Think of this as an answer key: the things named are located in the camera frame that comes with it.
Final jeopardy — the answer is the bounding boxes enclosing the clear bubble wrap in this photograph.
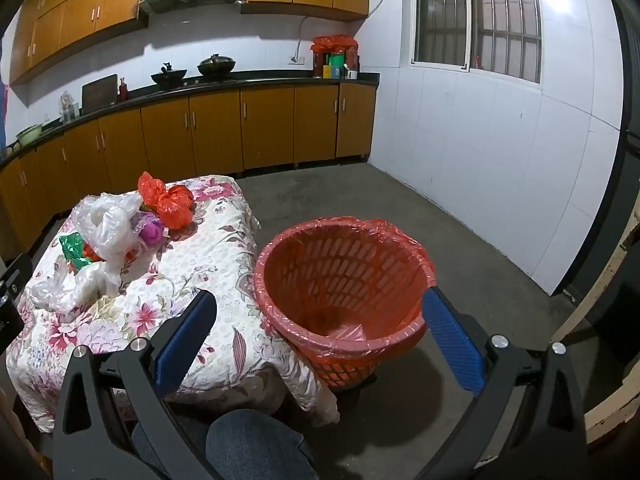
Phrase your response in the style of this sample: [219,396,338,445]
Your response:
[70,192,146,297]

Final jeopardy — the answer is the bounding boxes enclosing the wooden base cabinets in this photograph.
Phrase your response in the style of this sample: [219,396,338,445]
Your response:
[0,82,377,261]

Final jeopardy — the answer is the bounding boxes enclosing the clear plastic bag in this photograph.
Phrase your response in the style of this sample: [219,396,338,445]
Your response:
[29,265,101,313]

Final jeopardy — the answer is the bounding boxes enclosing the balled red plastic bag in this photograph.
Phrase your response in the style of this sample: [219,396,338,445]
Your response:
[157,185,196,231]

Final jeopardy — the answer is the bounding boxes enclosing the green foil wrapper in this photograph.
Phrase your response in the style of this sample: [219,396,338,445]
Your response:
[59,234,88,266]

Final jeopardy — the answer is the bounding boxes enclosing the white power cable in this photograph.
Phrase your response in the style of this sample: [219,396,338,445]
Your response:
[295,0,416,61]

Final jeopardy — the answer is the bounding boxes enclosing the cream wooden door frame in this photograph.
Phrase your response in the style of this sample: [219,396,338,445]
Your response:
[550,230,640,446]

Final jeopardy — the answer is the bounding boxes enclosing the black kitchen countertop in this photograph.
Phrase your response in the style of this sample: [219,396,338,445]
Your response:
[0,73,381,166]

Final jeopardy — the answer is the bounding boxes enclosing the floral tablecloth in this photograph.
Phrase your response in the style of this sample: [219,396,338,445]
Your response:
[5,175,341,433]

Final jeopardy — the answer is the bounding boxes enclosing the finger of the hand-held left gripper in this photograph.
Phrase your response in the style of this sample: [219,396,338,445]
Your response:
[0,254,34,306]

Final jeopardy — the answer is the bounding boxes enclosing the red shopping bag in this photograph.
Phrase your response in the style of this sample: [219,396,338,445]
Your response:
[310,34,361,78]

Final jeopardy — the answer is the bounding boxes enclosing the person's leg in jeans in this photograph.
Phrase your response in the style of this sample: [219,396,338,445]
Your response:
[131,408,321,480]

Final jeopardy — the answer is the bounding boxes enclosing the green enamel pot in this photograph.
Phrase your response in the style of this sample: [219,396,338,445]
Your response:
[15,125,45,147]

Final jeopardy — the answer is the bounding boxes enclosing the red plastic lattice basket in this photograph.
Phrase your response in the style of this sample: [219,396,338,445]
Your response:
[253,217,437,391]

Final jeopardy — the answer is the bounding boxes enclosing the barred window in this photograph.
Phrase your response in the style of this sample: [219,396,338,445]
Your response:
[412,0,543,85]

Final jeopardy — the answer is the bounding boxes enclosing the glass jar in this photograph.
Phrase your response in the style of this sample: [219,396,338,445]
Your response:
[59,91,81,123]

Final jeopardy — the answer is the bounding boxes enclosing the dark door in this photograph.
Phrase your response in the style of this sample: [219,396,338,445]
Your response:
[565,0,640,311]

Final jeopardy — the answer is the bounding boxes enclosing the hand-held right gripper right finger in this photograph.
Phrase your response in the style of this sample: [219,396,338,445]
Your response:
[421,285,588,480]

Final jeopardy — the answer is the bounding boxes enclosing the purple plastic bag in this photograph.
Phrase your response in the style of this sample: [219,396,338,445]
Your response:
[131,211,168,248]

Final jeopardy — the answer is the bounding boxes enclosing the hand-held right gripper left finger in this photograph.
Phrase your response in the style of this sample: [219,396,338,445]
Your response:
[52,287,218,480]

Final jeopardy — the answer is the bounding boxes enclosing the dark cutting board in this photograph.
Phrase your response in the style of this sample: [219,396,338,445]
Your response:
[81,74,120,115]

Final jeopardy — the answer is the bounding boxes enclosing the long red plastic bag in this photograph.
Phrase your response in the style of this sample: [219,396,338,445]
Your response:
[138,171,168,212]

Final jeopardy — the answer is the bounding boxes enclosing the black wok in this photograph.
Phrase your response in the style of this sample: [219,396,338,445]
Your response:
[150,62,189,87]

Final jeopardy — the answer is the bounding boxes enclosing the red plastic liner bag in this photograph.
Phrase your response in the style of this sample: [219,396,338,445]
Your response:
[253,216,437,361]

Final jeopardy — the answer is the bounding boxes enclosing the black pot with lid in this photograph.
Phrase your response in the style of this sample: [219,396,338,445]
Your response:
[197,53,237,81]

